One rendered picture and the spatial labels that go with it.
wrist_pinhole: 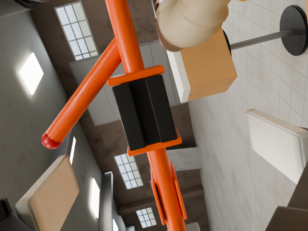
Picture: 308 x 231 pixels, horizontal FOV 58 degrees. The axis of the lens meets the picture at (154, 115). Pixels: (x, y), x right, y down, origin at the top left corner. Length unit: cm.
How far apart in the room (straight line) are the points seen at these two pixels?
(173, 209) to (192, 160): 1068
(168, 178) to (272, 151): 16
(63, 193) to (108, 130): 1029
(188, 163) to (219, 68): 922
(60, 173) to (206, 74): 190
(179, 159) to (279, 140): 1084
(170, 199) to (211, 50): 185
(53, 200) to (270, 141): 13
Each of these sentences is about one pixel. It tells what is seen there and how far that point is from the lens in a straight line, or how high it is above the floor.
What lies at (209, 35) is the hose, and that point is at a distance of 24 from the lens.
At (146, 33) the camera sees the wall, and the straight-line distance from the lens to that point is 894.
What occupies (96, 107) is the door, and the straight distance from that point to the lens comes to 988.
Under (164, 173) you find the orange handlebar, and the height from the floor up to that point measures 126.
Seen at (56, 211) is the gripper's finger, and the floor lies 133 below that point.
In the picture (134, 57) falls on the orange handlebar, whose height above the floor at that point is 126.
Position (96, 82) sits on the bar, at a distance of 31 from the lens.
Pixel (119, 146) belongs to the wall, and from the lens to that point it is 1094.
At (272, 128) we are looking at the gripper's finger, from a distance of 17.
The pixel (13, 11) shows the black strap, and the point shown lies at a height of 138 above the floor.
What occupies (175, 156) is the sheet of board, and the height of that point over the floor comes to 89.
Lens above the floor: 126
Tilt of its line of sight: level
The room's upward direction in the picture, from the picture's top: 104 degrees counter-clockwise
